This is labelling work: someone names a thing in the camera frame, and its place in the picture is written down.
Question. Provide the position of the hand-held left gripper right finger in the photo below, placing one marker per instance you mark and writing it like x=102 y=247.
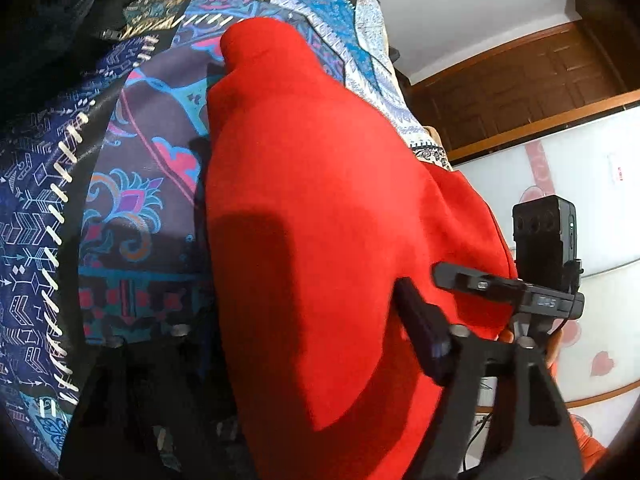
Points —
x=422 y=330

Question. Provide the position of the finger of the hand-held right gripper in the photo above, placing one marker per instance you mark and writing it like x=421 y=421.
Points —
x=475 y=282

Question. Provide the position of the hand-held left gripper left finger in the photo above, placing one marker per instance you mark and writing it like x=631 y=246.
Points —
x=150 y=385

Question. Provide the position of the red zip-neck jacket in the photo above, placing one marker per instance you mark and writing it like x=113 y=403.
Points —
x=310 y=210

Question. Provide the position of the dark navy clothes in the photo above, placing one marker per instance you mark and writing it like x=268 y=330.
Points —
x=50 y=20

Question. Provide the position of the person's right hand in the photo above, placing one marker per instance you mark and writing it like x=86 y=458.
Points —
x=555 y=350

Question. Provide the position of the white wardrobe with pink hearts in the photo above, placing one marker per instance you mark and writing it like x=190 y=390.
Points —
x=600 y=235

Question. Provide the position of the brown wooden door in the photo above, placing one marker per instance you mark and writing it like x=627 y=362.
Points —
x=525 y=85

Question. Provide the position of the orange cloth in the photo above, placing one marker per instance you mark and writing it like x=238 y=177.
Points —
x=590 y=442

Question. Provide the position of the blue patchwork bedspread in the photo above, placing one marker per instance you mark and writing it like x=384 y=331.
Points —
x=150 y=160

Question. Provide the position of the dark cloth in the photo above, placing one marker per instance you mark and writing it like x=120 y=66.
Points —
x=395 y=54

